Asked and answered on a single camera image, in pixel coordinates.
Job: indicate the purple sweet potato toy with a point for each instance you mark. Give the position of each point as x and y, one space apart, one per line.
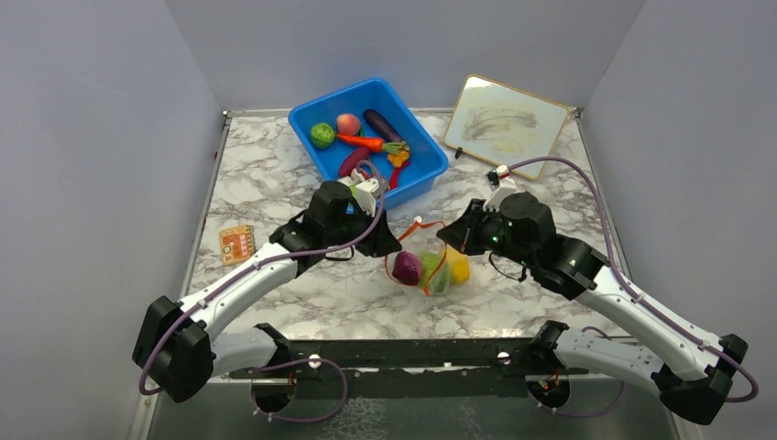
350 162

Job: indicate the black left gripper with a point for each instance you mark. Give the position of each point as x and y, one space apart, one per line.
380 241

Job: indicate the small orange pepper toy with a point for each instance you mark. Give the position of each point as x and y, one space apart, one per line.
398 160

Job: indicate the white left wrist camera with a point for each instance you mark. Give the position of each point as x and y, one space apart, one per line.
366 191

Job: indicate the orange card tile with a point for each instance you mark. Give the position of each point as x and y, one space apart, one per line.
237 244

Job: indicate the orange carrot toy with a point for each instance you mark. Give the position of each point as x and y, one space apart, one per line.
374 144

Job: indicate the purple onion toy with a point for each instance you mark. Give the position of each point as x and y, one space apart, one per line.
407 268

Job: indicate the green cabbage toy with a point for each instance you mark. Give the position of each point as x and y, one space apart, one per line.
436 274

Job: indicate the yellow bell pepper toy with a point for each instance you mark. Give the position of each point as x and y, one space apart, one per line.
458 265

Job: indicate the clear zip bag orange zipper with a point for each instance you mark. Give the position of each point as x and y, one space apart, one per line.
420 236

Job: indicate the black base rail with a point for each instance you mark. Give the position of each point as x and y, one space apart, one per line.
403 368

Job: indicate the green artichoke toy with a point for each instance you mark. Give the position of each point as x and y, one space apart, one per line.
322 135

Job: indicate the blue plastic bin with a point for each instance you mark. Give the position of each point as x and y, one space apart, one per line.
427 159

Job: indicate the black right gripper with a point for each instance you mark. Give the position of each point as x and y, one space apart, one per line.
462 234

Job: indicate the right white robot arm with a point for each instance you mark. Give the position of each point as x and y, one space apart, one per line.
689 369

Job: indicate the peach toy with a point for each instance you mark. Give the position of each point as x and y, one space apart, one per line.
348 124

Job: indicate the purple eggplant toy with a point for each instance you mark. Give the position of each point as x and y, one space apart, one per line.
378 123

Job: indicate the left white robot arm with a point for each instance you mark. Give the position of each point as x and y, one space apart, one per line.
181 344

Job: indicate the red chili toy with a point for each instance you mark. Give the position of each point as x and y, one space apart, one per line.
394 178

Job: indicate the gold framed whiteboard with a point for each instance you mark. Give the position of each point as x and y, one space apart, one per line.
503 125

